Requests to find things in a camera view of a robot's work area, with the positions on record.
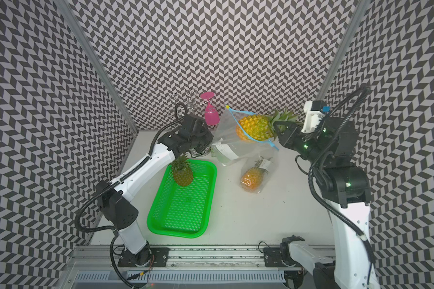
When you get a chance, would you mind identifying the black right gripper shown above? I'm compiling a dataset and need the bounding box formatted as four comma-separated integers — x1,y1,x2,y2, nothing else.
275,120,331,167

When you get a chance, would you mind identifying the clear zip-top bag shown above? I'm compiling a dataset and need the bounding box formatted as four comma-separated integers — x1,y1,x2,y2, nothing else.
239,149,278,193
211,106,278,166

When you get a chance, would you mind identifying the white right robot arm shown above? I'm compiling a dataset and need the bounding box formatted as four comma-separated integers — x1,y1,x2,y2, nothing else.
274,85,380,289

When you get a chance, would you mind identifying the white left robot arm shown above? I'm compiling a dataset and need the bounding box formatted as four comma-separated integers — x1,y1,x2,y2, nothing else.
74,114,213,266

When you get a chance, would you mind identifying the pink plastic wine glass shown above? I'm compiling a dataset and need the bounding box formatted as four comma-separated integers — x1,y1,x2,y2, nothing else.
200,92,220,126

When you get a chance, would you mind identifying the green plastic basket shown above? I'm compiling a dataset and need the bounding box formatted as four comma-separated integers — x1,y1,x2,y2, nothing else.
147,160,218,238

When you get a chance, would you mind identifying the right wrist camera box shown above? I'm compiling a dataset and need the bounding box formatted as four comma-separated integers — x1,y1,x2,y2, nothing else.
301,101,330,134

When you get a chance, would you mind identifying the aluminium corner post right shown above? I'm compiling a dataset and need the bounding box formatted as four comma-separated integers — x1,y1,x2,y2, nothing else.
315,0,371,101

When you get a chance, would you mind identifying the aluminium corner post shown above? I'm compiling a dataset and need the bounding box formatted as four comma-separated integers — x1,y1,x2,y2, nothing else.
315,0,371,101
53,0,138,134

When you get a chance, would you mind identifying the aluminium front rail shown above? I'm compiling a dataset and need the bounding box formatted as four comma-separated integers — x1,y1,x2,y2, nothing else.
61,245,333,289

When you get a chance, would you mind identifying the aluminium corner post left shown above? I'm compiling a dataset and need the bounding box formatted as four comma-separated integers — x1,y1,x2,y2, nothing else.
53,0,138,134

